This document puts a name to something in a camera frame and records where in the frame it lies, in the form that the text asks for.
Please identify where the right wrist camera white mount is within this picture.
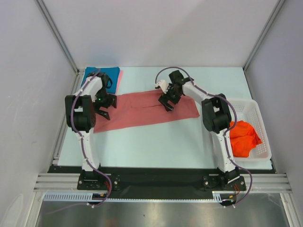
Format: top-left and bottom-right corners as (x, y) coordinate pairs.
(155, 79), (169, 94)

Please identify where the left aluminium frame post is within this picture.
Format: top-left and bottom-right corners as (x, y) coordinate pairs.
(34, 0), (80, 75)

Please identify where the white round object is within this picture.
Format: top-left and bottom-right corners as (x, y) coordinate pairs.
(0, 193), (24, 227)

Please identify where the salmon pink t shirt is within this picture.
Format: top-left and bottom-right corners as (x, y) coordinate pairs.
(94, 90), (200, 133)

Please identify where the right aluminium frame post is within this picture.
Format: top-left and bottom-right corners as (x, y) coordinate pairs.
(242, 0), (287, 73)

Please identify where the orange t shirt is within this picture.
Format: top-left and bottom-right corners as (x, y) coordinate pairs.
(230, 121), (262, 158)

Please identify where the white plastic basket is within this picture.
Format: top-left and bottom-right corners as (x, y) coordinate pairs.
(229, 98), (272, 169)

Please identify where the front aluminium frame rail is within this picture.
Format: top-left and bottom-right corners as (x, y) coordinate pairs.
(34, 173), (292, 193)

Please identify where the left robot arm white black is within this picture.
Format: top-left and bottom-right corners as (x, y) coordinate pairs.
(64, 70), (117, 174)

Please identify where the folded blue t shirt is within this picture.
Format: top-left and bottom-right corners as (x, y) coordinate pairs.
(81, 67), (120, 94)

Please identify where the white cable duct strip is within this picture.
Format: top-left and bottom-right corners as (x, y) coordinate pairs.
(43, 192), (238, 204)

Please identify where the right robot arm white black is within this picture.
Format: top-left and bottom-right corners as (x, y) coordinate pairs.
(155, 67), (240, 190)

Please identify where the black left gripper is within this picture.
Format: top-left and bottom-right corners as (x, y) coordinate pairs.
(93, 87), (117, 120)

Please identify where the aluminium frame post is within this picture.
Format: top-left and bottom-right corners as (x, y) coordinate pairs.
(242, 0), (287, 73)
(34, 0), (80, 75)

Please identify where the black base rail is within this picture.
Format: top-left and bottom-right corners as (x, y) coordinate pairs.
(47, 166), (276, 200)

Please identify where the folded light pink t shirt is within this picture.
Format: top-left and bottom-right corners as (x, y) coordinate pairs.
(116, 70), (124, 95)

